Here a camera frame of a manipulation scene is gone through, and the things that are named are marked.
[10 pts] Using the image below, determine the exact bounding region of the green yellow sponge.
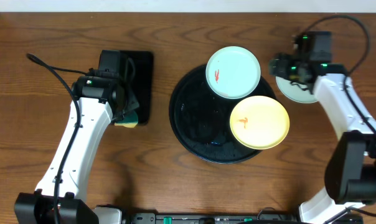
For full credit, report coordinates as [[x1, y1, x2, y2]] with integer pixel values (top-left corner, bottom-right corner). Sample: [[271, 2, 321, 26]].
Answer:
[[114, 111, 139, 128]]

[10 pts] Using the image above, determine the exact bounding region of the mint plate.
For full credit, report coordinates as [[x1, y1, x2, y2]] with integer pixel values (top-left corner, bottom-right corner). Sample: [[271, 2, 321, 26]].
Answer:
[[205, 46, 261, 100], [275, 77, 317, 104]]

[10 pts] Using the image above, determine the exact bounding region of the yellow plate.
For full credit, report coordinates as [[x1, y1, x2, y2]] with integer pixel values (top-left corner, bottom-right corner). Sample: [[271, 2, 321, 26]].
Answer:
[[229, 96, 290, 150]]

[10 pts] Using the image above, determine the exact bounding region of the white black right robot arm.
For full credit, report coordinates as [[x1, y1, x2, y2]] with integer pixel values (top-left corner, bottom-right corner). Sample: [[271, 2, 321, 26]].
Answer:
[[269, 31, 376, 223]]

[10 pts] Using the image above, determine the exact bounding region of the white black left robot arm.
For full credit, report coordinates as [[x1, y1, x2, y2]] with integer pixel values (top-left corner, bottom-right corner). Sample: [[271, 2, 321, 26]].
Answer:
[[14, 50, 135, 223]]

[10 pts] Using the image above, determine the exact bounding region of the black rectangular tray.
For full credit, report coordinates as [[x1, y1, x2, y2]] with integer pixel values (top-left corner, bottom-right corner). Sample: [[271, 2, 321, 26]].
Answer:
[[123, 50, 154, 126]]

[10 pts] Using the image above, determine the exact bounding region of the black round tray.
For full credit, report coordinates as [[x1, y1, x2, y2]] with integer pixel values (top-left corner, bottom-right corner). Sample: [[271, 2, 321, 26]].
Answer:
[[169, 64, 261, 164]]

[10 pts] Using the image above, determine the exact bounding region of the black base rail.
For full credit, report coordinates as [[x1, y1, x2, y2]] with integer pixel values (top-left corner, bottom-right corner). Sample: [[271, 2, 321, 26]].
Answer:
[[94, 205, 365, 224]]

